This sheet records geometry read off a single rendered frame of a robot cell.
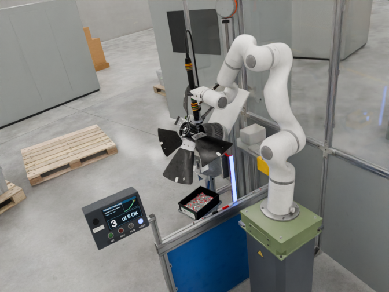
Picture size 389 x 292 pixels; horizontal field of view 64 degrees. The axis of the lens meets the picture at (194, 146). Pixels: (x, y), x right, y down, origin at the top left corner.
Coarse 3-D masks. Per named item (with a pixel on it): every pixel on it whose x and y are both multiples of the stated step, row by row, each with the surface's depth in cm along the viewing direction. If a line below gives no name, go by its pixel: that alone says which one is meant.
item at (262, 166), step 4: (260, 156) 193; (260, 160) 191; (264, 160) 189; (260, 164) 192; (264, 164) 189; (260, 168) 194; (264, 168) 190; (268, 168) 187; (264, 172) 192; (268, 172) 189
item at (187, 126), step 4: (184, 124) 210; (188, 124) 207; (192, 124) 206; (180, 128) 211; (184, 128) 210; (188, 128) 205; (192, 128) 204; (196, 128) 207; (200, 128) 212; (204, 128) 211; (180, 132) 210; (184, 132) 208; (188, 132) 203; (192, 132) 204; (196, 132) 206; (200, 132) 210; (204, 132) 209; (180, 136) 209; (184, 136) 205; (188, 136) 205; (192, 140) 209
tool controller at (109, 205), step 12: (120, 192) 152; (132, 192) 148; (96, 204) 146; (108, 204) 142; (120, 204) 144; (132, 204) 147; (96, 216) 140; (108, 216) 142; (120, 216) 145; (132, 216) 147; (144, 216) 150; (96, 228) 140; (108, 228) 143; (132, 228) 148; (96, 240) 141; (108, 240) 144
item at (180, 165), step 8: (176, 152) 210; (184, 152) 209; (192, 152) 209; (176, 160) 209; (184, 160) 208; (192, 160) 208; (168, 168) 210; (176, 168) 208; (184, 168) 207; (192, 168) 206; (168, 176) 209; (176, 176) 207; (184, 176) 206; (192, 176) 205
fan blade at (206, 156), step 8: (208, 136) 202; (200, 144) 195; (208, 144) 193; (216, 144) 192; (224, 144) 190; (232, 144) 187; (200, 152) 191; (208, 152) 188; (216, 152) 187; (208, 160) 185
